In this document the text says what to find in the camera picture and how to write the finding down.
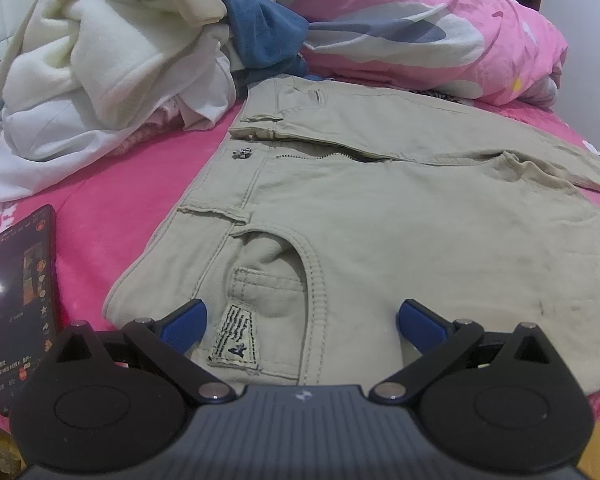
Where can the black smartphone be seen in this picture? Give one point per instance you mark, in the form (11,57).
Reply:
(22,285)

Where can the blue denim jeans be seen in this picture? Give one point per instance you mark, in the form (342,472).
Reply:
(260,35)

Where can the pink floral duvet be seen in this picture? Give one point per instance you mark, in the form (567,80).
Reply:
(430,25)

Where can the beige pants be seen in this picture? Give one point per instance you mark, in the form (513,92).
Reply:
(380,220)

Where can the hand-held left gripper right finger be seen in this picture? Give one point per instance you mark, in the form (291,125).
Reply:
(417,325)

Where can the pink floral bed sheet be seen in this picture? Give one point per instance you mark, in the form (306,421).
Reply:
(130,200)

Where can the cream fleece garment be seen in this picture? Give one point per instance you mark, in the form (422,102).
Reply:
(105,60)

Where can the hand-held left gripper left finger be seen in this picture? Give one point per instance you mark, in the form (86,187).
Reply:
(185,325)

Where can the white garment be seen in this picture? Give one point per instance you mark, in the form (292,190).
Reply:
(55,145)

